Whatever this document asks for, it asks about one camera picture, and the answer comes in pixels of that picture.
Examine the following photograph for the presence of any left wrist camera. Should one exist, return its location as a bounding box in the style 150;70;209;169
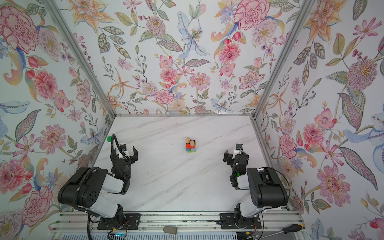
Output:
118;144;127;159

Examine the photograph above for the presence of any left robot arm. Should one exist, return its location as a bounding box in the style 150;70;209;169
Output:
58;145;139;229

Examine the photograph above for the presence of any grey oval tag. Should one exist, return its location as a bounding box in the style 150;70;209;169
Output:
163;226;178;235

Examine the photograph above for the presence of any black handled screwdriver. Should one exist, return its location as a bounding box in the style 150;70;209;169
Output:
259;224;304;240

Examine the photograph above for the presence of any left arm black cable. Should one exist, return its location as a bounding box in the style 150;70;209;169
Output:
71;133;119;211

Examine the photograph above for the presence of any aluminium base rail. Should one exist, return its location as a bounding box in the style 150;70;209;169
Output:
49;211;305;235

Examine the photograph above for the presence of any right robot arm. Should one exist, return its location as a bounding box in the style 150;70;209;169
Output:
220;149;289;231

